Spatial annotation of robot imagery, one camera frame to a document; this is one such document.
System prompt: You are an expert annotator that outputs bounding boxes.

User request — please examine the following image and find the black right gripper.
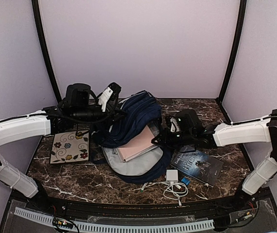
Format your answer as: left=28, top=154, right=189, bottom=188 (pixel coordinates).
left=151, top=127, right=195, bottom=151

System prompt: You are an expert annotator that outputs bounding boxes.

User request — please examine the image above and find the pink hardcover book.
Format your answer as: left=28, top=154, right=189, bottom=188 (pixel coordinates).
left=117, top=126, right=156, bottom=163

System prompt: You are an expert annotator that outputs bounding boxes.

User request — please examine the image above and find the blue card packet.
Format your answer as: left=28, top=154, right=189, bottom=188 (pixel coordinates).
left=170, top=146, right=224, bottom=187

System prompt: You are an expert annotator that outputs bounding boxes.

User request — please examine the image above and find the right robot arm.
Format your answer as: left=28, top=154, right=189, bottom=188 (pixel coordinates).
left=151, top=109, right=277, bottom=211

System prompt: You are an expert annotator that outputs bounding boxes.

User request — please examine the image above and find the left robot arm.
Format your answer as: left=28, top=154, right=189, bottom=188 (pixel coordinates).
left=0, top=83, right=121, bottom=212

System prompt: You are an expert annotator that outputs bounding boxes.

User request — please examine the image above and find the white power adapter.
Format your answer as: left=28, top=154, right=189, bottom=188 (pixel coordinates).
left=165, top=169, right=179, bottom=184

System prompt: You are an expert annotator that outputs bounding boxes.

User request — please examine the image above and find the blue eraser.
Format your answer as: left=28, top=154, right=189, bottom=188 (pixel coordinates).
left=181, top=177, right=190, bottom=186

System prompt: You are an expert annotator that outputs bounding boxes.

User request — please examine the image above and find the green capped marker pen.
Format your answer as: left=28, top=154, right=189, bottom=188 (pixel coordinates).
left=140, top=182, right=149, bottom=193

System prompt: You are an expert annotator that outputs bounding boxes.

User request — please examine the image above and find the floral pattern notebook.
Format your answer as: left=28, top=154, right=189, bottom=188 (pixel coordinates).
left=49, top=130, right=89, bottom=165

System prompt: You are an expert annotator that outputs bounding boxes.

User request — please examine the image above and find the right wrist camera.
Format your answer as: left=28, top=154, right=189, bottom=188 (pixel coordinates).
left=165, top=116, right=180, bottom=133

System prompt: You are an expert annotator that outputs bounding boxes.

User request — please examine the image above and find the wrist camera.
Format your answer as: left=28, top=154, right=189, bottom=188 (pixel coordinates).
left=98, top=83, right=121, bottom=112
left=165, top=116, right=180, bottom=133

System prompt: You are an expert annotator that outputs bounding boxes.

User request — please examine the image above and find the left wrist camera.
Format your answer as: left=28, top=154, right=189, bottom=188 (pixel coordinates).
left=98, top=83, right=121, bottom=112

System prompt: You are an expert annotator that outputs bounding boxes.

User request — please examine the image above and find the white charging cable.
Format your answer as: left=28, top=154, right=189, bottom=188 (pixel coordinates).
left=163, top=181, right=189, bottom=207

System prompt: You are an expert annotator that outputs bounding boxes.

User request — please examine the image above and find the grey slotted cable duct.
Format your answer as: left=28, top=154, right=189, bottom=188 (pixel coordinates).
left=14, top=206, right=214, bottom=233

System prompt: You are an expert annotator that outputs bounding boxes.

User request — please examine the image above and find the black curved front rail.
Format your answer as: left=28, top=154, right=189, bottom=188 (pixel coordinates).
left=7, top=186, right=275, bottom=220

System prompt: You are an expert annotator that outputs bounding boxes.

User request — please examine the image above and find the left black frame post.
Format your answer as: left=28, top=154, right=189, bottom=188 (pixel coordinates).
left=31, top=0, right=62, bottom=102

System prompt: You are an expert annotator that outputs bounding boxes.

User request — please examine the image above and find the black frame post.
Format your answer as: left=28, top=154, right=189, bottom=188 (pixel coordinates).
left=216, top=0, right=247, bottom=105
left=31, top=0, right=62, bottom=102

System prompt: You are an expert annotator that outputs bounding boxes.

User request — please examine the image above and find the right black frame post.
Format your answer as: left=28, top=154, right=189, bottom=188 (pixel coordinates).
left=216, top=0, right=247, bottom=105

